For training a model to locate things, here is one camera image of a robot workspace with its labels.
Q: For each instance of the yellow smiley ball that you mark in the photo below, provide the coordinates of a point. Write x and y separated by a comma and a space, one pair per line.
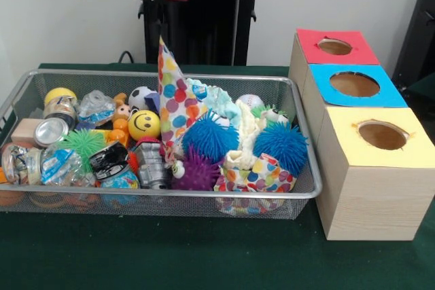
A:
144, 125

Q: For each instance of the silver mesh bin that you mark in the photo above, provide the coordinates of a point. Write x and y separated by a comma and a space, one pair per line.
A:
85, 81

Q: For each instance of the wooden box with three holes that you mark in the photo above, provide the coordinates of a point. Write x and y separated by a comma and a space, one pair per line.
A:
374, 201

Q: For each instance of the black and white soccer ball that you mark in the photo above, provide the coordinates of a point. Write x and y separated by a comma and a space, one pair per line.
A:
141, 97

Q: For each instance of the light blue knitted cloth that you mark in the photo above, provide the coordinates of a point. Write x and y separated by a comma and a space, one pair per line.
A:
221, 100

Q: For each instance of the white baseball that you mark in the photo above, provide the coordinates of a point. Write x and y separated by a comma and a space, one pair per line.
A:
249, 100

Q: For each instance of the blue spiky ball with eyes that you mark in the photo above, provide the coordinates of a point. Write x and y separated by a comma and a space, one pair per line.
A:
209, 137

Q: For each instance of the cream knitted cloth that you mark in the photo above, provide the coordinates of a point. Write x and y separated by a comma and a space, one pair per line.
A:
247, 133

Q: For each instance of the green spiky ball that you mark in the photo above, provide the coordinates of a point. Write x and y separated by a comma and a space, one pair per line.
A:
83, 144

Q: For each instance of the purple spiky toy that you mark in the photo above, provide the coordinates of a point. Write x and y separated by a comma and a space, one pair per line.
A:
197, 172

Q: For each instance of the dark green table cloth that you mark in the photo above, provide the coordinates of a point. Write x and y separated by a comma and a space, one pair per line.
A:
204, 256

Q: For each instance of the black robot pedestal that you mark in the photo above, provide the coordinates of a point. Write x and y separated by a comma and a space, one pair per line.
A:
210, 25

